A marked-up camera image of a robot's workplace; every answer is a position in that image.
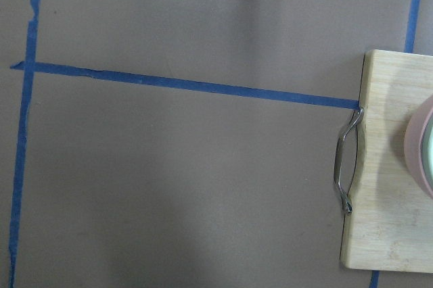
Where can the metal ice scoop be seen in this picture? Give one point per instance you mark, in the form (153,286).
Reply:
(353,123)

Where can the wooden cutting board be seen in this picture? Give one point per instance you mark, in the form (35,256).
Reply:
(390,226)

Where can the green bowl on pink bowl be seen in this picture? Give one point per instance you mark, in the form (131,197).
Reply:
(418,146)

